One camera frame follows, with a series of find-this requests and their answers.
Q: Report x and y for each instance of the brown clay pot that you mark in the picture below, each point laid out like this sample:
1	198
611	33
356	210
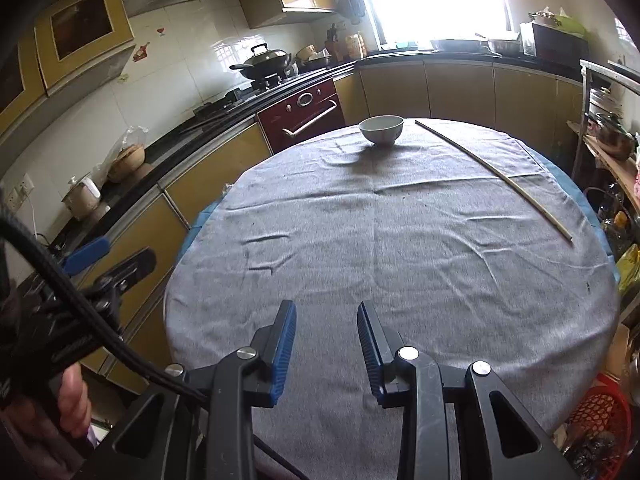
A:
127	160

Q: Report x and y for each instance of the person's left hand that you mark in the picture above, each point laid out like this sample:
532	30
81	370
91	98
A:
76	400

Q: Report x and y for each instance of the black wok with lid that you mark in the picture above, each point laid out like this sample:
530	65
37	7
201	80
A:
265	62

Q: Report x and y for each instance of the green plastic bag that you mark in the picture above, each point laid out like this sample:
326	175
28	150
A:
570	25

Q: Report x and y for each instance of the metal basin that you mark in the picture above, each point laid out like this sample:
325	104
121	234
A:
505	46

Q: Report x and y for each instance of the yellow-green plastic bag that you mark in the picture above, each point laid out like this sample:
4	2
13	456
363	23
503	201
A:
631	270

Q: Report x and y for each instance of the white electric kettle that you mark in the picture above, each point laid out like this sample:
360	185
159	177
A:
82	200

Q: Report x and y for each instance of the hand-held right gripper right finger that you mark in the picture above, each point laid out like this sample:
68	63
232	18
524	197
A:
371	355

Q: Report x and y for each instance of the kitchen window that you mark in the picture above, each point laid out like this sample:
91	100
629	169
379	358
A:
435	0

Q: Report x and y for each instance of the red wall sticker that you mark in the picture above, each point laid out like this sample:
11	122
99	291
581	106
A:
141	53

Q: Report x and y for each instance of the black gas stove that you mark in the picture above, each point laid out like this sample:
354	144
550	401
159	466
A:
235	97

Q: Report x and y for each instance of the wall socket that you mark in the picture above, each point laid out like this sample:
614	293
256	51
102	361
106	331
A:
20	192

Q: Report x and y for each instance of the cooking oil bottle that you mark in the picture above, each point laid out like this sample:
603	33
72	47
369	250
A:
617	232

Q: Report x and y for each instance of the metal pots by stove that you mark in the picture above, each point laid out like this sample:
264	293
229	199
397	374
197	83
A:
312	57

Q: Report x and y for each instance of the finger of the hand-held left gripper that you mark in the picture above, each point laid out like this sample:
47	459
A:
87	256
127	272

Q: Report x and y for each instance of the framed yellow wall cabinet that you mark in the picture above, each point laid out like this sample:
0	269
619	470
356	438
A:
75	45

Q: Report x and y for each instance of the maroon oven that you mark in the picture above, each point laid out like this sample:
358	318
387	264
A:
300	120

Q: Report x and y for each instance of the blue table cover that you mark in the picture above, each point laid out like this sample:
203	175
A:
565	175

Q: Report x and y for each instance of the red plastic basket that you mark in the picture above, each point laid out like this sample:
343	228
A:
600	420

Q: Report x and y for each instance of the cardboard box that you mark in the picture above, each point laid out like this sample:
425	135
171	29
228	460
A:
619	350

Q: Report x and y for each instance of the long wooden stick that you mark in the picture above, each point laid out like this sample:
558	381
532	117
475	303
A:
495	172

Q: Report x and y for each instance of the black microwave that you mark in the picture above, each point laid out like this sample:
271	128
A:
555	45

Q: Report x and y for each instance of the seasoning bottles group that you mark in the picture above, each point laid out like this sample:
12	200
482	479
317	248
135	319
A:
347	45

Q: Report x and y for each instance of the white bowl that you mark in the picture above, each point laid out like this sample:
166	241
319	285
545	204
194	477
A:
381	130

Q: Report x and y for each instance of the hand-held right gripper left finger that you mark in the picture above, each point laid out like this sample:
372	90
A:
282	350

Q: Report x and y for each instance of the steel pot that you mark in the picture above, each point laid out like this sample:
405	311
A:
612	137

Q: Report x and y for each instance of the metal shelf rack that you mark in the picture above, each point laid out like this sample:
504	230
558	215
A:
612	160

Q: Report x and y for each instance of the grey tablecloth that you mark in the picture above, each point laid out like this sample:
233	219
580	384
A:
425	260

